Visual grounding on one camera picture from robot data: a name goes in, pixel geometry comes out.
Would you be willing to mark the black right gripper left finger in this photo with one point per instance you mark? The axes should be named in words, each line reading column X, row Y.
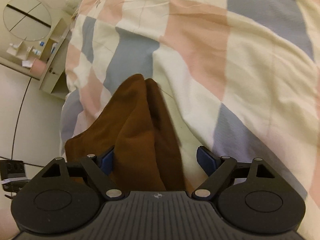
column 65, row 196

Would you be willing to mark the round vanity mirror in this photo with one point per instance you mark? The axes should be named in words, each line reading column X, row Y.
column 28, row 20

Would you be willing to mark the brown cloth garment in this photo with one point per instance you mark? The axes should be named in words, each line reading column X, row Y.
column 136, row 124

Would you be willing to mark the patchwork checkered quilt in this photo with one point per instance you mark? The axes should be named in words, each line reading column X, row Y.
column 240, row 77

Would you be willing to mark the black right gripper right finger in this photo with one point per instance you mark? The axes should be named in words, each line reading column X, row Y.
column 250, row 196

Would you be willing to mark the cream vanity dresser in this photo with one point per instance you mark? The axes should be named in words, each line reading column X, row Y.
column 53, row 53

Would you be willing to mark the black device on floor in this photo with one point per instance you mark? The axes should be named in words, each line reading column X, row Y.
column 13, row 176

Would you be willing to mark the pink cup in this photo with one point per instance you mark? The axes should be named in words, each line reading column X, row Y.
column 37, row 68

